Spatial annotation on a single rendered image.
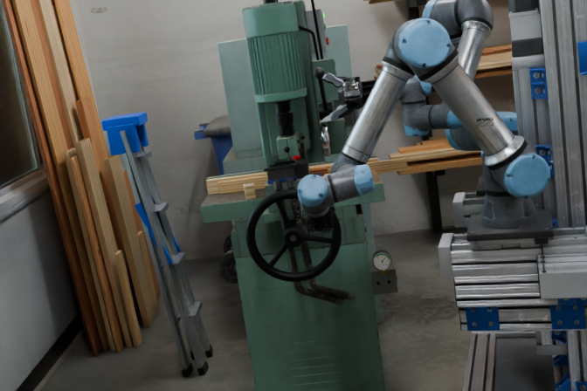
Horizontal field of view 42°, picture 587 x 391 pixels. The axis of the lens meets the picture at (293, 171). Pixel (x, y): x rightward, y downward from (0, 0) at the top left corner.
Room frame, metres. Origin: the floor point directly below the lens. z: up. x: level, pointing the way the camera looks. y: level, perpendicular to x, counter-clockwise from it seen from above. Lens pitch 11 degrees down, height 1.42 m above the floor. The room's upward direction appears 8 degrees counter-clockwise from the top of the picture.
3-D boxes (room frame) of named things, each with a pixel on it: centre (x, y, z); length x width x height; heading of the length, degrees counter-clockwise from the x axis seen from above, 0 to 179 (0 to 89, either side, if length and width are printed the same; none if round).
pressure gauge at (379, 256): (2.34, -0.24, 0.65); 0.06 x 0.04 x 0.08; 86
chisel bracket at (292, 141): (2.59, 0.00, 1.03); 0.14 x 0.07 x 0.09; 176
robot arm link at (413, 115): (2.36, -0.41, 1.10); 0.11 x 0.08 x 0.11; 46
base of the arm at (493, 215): (2.04, -0.58, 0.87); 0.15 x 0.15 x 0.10
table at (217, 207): (2.47, 0.02, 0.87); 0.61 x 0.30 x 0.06; 86
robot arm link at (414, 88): (2.37, -0.40, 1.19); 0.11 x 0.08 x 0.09; 86
